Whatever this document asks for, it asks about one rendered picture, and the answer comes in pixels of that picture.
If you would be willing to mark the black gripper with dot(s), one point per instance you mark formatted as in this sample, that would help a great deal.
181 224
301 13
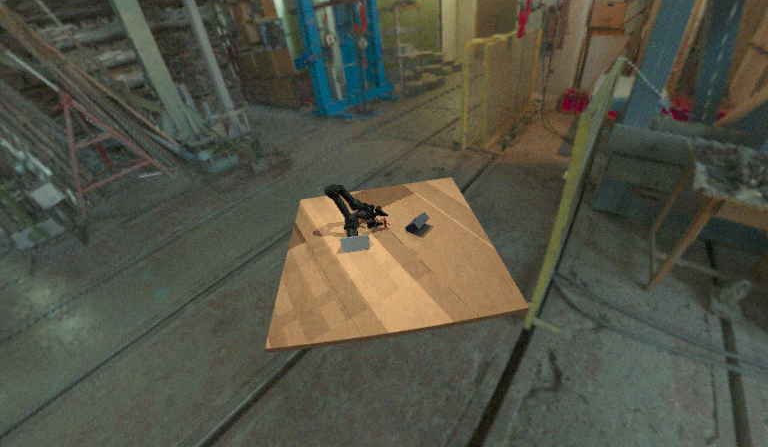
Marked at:
371 222

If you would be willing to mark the grey sloped panel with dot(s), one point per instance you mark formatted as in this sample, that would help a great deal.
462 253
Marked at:
418 225

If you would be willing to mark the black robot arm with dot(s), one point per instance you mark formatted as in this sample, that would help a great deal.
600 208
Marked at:
351 220

